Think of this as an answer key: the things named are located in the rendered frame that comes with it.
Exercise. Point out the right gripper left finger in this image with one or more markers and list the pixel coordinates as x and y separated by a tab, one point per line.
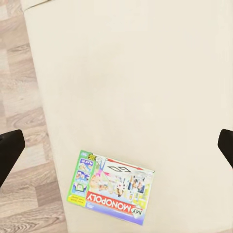
12	145

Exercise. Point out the board game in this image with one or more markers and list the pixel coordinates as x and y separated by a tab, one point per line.
111	187

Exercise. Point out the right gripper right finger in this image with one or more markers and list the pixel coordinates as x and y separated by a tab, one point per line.
225	144

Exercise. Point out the bed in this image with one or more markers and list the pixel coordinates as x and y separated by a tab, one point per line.
147	82

